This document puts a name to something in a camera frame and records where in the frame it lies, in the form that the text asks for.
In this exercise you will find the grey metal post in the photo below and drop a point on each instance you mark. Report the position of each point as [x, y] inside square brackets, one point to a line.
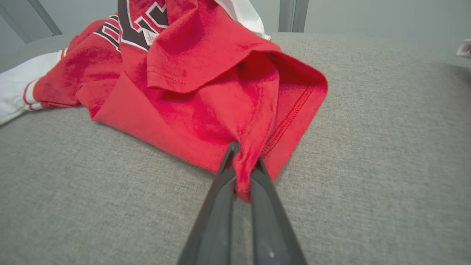
[292, 14]

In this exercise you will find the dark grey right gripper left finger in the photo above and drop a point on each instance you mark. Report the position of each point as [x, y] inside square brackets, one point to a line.
[217, 221]

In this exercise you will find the grey fabric panel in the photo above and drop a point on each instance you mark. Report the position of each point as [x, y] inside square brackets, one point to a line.
[368, 165]

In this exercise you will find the grey diagonal frame bar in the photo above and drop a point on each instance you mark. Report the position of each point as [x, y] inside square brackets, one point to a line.
[16, 25]
[46, 18]

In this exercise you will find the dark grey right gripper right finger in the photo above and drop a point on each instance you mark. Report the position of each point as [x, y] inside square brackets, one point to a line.
[268, 228]

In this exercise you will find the red and white basketball jersey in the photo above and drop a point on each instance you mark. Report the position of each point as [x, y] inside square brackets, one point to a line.
[191, 92]

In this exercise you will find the red shorts with white stripe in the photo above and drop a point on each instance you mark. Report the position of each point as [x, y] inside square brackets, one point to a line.
[465, 48]

